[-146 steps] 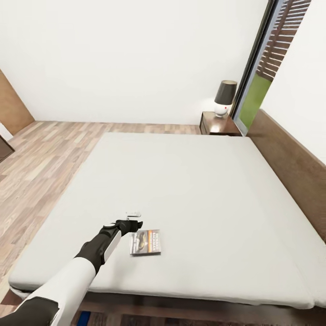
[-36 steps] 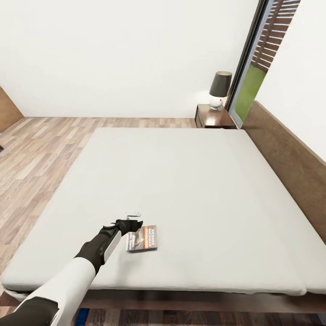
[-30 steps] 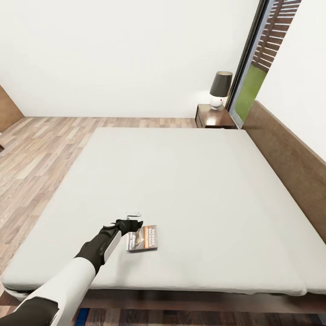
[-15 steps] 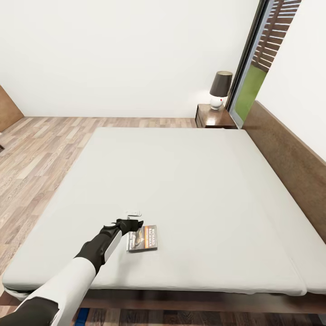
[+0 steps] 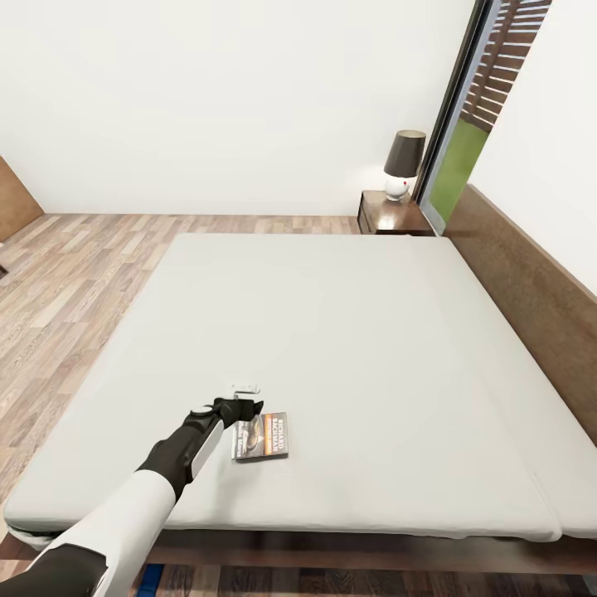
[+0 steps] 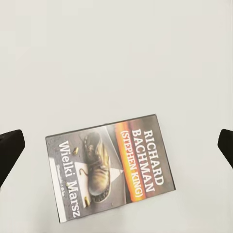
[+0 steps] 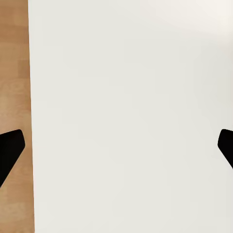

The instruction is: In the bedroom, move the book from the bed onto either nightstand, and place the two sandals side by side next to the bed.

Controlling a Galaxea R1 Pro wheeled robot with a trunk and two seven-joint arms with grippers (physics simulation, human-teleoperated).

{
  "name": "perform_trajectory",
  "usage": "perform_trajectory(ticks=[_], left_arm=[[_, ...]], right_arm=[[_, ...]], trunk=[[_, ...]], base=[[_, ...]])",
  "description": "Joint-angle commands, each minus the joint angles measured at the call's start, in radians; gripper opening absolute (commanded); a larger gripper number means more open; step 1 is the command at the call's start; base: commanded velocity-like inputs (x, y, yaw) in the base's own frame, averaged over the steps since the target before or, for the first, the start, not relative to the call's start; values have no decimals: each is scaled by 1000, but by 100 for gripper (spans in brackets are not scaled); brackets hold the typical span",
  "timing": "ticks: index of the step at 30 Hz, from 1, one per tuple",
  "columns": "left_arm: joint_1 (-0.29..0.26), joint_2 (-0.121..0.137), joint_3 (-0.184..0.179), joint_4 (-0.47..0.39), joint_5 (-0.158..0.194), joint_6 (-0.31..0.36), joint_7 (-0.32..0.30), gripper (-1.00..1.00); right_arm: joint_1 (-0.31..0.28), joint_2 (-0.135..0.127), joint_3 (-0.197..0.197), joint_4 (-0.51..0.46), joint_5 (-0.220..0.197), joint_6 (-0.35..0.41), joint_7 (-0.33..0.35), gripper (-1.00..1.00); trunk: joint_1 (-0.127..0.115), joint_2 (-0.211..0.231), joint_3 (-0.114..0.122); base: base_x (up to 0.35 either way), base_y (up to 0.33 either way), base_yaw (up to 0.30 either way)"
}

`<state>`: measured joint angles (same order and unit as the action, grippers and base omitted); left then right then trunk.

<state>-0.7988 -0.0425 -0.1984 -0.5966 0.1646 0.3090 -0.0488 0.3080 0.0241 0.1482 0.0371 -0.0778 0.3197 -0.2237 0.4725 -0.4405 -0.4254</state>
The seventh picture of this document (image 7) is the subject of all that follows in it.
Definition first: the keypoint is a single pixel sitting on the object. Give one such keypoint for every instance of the sliding door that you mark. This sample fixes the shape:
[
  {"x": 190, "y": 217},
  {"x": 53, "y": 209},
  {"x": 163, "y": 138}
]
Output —
[{"x": 17, "y": 192}]

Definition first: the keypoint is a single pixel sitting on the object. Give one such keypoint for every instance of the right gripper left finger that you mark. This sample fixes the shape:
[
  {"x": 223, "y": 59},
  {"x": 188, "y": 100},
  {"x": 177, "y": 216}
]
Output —
[{"x": 12, "y": 145}]

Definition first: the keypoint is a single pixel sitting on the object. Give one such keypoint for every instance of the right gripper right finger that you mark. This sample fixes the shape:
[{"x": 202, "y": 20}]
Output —
[{"x": 225, "y": 144}]

